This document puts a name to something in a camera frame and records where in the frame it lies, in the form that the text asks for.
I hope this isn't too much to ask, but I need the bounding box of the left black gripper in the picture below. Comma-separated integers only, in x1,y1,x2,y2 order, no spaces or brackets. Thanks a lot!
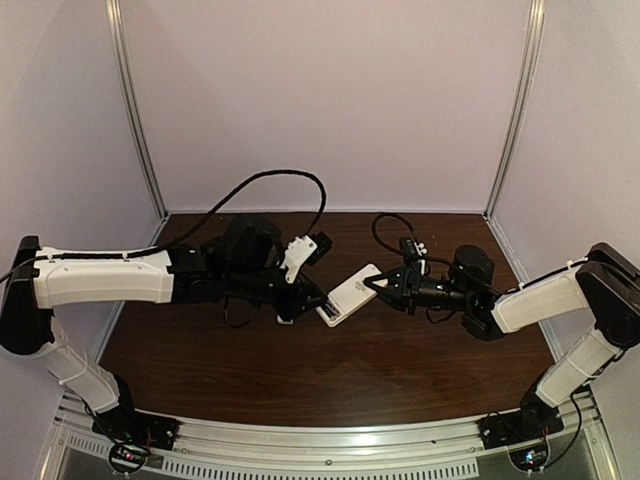
224,266,328,323

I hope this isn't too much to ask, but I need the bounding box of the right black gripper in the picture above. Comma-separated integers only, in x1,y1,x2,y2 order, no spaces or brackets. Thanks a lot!
365,264,474,317

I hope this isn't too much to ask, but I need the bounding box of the white remote control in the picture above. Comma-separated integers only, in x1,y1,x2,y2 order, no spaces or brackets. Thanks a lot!
316,263,381,328

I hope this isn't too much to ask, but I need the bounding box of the purple AAA battery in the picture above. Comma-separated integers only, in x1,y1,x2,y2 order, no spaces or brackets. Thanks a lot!
323,301,341,318

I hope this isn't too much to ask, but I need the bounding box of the white battery cover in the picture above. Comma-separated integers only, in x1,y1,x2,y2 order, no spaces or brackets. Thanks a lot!
277,315,294,325

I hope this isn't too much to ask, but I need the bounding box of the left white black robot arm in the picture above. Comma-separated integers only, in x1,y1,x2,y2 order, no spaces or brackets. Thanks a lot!
1,214,332,444

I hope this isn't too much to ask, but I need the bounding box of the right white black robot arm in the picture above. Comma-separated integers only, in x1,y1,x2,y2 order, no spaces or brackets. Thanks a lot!
363,238,639,442

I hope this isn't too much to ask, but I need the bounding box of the right round circuit board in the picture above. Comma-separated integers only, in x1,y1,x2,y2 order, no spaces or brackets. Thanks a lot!
507,443,550,474

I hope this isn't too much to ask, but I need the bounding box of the round circuit board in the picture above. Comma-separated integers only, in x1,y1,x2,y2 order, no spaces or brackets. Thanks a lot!
107,442,151,475
507,443,550,474

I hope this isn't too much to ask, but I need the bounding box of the left round circuit board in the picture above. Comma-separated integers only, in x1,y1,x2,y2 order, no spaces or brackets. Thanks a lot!
107,442,151,475

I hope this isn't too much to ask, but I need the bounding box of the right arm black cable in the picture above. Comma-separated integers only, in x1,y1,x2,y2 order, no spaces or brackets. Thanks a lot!
372,213,421,256

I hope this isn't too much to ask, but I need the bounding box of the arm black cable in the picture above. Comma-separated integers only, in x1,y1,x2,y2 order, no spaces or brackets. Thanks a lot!
0,169,327,281
372,213,421,256

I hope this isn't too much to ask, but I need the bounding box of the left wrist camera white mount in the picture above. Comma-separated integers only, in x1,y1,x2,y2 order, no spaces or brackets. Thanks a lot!
280,232,333,284

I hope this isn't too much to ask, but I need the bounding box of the curved aluminium front rail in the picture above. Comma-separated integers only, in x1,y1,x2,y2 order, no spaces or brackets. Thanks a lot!
39,392,616,480

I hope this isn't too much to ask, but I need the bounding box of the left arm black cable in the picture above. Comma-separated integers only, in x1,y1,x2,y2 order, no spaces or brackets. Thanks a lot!
0,169,327,281

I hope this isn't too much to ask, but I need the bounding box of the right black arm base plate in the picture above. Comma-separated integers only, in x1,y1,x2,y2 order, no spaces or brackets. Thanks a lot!
476,410,564,450

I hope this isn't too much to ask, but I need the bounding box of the right aluminium frame post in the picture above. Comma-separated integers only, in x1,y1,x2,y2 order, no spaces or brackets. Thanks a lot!
484,0,546,220

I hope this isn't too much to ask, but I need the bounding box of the aluminium frame post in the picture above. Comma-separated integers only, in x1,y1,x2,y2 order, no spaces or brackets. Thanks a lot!
484,0,546,220
105,0,168,220

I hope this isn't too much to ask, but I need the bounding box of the left aluminium frame post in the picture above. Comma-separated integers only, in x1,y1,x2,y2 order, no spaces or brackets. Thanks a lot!
105,0,168,220

